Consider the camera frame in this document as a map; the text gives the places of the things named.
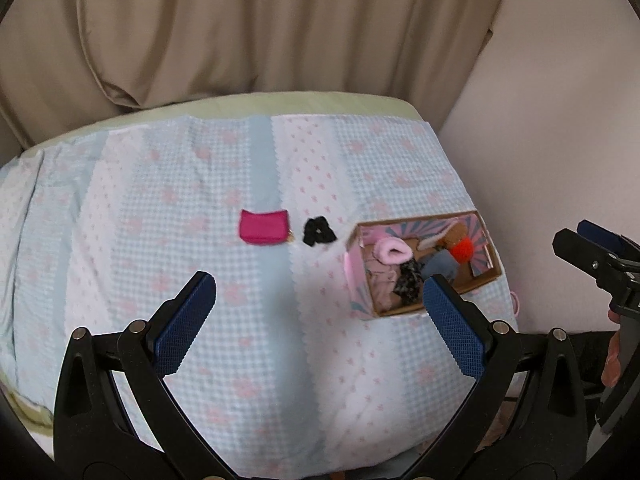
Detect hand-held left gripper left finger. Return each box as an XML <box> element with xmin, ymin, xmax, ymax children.
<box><xmin>52</xmin><ymin>271</ymin><xmax>236</xmax><ymax>480</ymax></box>

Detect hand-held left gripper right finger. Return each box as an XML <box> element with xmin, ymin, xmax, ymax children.
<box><xmin>402</xmin><ymin>274</ymin><xmax>588</xmax><ymax>480</ymax></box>

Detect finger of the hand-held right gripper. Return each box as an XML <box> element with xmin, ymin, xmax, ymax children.
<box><xmin>552</xmin><ymin>228</ymin><xmax>621</xmax><ymax>286</ymax></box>
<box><xmin>577</xmin><ymin>219</ymin><xmax>640</xmax><ymax>261</ymax></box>

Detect grey scrunchie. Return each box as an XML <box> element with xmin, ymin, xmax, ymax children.
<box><xmin>420</xmin><ymin>250</ymin><xmax>461</xmax><ymax>284</ymax></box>

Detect black patterned scrunchie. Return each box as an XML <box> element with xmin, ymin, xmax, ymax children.
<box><xmin>392</xmin><ymin>260</ymin><xmax>426</xmax><ymax>306</ymax></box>

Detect cardboard box with pink print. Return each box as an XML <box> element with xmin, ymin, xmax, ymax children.
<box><xmin>345</xmin><ymin>210</ymin><xmax>503</xmax><ymax>319</ymax></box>

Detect orange pompom hair tie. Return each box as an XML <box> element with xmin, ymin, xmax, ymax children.
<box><xmin>446</xmin><ymin>238</ymin><xmax>475</xmax><ymax>262</ymax></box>

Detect dusty pink scrunchie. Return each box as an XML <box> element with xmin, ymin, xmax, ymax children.
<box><xmin>365</xmin><ymin>255</ymin><xmax>402</xmax><ymax>311</ymax></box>

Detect brown pompom hair tie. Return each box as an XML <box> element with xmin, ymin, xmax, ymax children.
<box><xmin>417</xmin><ymin>224</ymin><xmax>469</xmax><ymax>252</ymax></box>

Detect pink fluffy scrunchie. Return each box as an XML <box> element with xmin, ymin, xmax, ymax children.
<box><xmin>375</xmin><ymin>237</ymin><xmax>414</xmax><ymax>266</ymax></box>

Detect person's right hand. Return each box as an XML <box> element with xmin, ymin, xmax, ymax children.
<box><xmin>601</xmin><ymin>307</ymin><xmax>623</xmax><ymax>388</ymax></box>

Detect blue pink patterned blanket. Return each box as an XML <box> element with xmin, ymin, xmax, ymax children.
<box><xmin>0</xmin><ymin>112</ymin><xmax>521</xmax><ymax>480</ymax></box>

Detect person's dark clothing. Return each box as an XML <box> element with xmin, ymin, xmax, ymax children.
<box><xmin>570</xmin><ymin>332</ymin><xmax>615</xmax><ymax>397</ymax></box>

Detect magenta pouch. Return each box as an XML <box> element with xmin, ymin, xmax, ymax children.
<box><xmin>237</xmin><ymin>209</ymin><xmax>296</xmax><ymax>247</ymax></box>

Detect beige curtain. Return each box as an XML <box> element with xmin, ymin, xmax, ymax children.
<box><xmin>0</xmin><ymin>0</ymin><xmax>103</xmax><ymax>153</ymax></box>
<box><xmin>57</xmin><ymin>0</ymin><xmax>516</xmax><ymax>111</ymax></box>

